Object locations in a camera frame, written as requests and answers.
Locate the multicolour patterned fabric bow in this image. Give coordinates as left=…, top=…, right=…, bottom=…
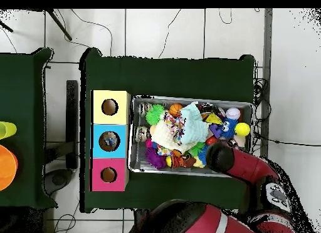
left=164, top=113, right=186, bottom=145

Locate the mint waffle cloth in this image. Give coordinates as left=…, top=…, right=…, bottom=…
left=180, top=101, right=210, bottom=145

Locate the crushed clear bottle blue label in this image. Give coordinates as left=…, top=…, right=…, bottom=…
left=105, top=132, right=120, bottom=148

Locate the yellow plastic ball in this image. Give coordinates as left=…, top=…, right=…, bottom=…
left=234, top=122, right=251, bottom=138

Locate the shallow mesh bin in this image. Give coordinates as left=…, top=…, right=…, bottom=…
left=128, top=94, right=253, bottom=179

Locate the wooden box with three holes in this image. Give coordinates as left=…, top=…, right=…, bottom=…
left=89, top=89, right=131, bottom=193

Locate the cream waffle cloth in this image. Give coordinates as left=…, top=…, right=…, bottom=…
left=150, top=120, right=199, bottom=153

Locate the green spiky ball toy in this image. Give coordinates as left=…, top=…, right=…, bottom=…
left=145, top=104, right=166, bottom=125

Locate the orange toy basketball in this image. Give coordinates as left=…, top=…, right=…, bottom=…
left=169, top=103, right=184, bottom=118

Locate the purple spiky ball toy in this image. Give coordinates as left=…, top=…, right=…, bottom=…
left=144, top=147, right=168, bottom=170

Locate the dark green tablecloth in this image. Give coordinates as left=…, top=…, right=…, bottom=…
left=0, top=48, right=58, bottom=209
left=79, top=47, right=256, bottom=214

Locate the yellow cheese wedge toy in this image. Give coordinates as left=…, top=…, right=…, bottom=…
left=203, top=111, right=223, bottom=125

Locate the blue spiky ball with eyes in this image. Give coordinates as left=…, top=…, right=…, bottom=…
left=217, top=118, right=238, bottom=138

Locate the white toy baseball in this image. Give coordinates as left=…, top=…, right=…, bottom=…
left=225, top=106, right=241, bottom=120

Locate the black upright panel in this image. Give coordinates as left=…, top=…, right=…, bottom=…
left=65, top=80, right=79, bottom=170

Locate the grey rounded base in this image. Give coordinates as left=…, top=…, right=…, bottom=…
left=43, top=168, right=74, bottom=197

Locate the long black tripod leg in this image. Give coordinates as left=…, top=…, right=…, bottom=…
left=46, top=9, right=73, bottom=41

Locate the yellow-green plastic cup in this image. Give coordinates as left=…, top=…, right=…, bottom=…
left=0, top=121, right=18, bottom=140

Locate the orange plastic bowl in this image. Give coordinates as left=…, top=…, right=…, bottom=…
left=0, top=144, right=19, bottom=192

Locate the short black tripod leg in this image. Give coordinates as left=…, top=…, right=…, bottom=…
left=0, top=19, right=14, bottom=33

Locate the thin black floor cable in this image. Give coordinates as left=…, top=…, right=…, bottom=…
left=55, top=9, right=113, bottom=56
left=158, top=9, right=182, bottom=59

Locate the black cable bundle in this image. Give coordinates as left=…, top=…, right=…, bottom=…
left=252, top=77, right=272, bottom=123

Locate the black cable with connector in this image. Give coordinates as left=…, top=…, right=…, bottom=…
left=252, top=131, right=321, bottom=147

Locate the thin black cable loop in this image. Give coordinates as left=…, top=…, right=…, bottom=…
left=218, top=9, right=233, bottom=25

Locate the grey floor rail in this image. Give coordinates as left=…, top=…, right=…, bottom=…
left=259, top=8, right=273, bottom=158

